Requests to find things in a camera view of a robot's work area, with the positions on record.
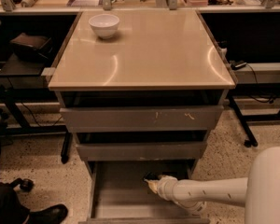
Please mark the white ceramic bowl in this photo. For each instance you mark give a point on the white ceramic bowl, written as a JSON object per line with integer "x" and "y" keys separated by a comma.
{"x": 104, "y": 25}

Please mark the black table leg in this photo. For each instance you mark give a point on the black table leg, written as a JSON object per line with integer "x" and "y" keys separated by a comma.
{"x": 250, "y": 140}

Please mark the grey open bottom drawer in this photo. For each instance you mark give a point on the grey open bottom drawer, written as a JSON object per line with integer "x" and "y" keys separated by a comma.
{"x": 119, "y": 195}

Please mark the black side table stand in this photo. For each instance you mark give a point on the black side table stand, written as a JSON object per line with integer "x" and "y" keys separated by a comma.
{"x": 23, "y": 83}

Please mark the grey drawer cabinet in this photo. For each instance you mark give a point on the grey drawer cabinet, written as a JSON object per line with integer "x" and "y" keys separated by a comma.
{"x": 157, "y": 58}

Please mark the black box on shelf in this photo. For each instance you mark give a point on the black box on shelf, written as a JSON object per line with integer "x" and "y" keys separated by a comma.
{"x": 31, "y": 48}

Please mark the grey middle drawer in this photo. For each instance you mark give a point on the grey middle drawer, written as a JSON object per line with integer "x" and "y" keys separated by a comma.
{"x": 141, "y": 151}

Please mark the black shoe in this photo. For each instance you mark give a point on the black shoe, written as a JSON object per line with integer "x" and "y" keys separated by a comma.
{"x": 55, "y": 214}

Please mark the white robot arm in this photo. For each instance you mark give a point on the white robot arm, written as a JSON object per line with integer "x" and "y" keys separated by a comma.
{"x": 258, "y": 193}

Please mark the small black device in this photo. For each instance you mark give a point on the small black device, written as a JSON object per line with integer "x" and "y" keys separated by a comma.
{"x": 237, "y": 65}

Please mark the grey top drawer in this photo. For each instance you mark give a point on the grey top drawer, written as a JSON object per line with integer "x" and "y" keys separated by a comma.
{"x": 141, "y": 119}

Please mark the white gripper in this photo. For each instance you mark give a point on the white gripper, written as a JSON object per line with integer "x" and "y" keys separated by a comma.
{"x": 163, "y": 186}

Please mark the dark blue rxbar wrapper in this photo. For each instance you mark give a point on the dark blue rxbar wrapper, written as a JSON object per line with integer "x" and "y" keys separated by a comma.
{"x": 150, "y": 175}

